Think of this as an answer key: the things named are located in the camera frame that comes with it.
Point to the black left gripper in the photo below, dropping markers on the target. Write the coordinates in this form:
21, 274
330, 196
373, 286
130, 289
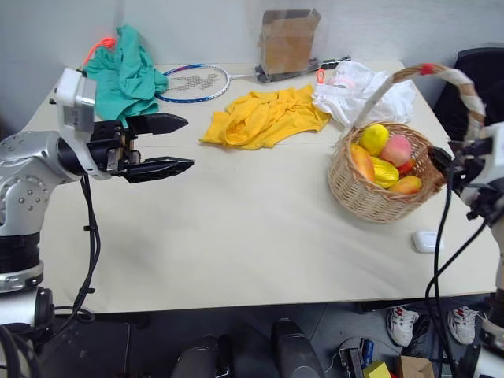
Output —
104, 151

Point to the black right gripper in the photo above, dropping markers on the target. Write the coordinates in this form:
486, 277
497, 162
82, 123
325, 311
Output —
470, 165

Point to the round orange yellow mango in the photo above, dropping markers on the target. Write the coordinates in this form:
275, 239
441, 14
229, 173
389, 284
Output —
406, 185

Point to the small red fruit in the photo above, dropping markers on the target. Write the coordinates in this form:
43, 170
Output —
407, 167

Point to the white earbuds case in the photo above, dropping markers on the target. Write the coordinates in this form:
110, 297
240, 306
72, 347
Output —
427, 241

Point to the blue badminton racket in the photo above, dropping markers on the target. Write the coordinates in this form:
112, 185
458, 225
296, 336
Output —
193, 83

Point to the pink peach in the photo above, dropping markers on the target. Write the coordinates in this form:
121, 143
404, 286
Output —
397, 150

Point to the green cloth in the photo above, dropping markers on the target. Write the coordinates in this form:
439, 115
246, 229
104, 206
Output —
126, 78

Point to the yellow starfruit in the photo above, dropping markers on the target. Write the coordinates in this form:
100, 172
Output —
385, 172

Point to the black chair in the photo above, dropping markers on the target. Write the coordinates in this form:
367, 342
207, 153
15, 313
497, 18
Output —
464, 90

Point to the yellow lemon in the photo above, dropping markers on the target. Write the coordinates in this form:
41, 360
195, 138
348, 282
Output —
374, 138

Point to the long orange mango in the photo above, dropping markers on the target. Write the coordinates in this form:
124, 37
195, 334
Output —
363, 162

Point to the yellow cloth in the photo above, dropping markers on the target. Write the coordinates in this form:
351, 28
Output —
264, 120

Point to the white cloth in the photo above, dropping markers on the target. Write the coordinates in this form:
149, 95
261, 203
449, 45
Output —
366, 98

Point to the black flat device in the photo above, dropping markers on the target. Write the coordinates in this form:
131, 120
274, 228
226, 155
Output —
283, 75

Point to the white red sneaker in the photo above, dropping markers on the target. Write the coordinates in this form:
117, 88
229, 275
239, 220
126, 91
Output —
464, 325
402, 325

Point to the open cardboard box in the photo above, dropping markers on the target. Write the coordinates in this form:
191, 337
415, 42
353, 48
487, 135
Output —
289, 43

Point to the orange red clip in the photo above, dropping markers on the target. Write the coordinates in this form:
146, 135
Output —
321, 76

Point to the small brown cardboard box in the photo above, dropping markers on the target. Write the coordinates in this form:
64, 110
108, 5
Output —
415, 367

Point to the black device with blue part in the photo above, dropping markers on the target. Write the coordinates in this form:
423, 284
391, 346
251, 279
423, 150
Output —
354, 358

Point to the small yellow box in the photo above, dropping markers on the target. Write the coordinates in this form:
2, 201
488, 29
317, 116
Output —
376, 370

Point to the dark rounded shape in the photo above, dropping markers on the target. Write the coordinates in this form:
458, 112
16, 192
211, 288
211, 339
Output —
293, 350
197, 360

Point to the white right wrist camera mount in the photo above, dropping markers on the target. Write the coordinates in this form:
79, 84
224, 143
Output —
497, 153

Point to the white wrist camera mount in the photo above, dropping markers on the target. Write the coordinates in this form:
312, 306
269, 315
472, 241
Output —
497, 153
73, 106

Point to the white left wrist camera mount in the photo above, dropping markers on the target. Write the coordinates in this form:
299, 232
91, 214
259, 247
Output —
73, 106

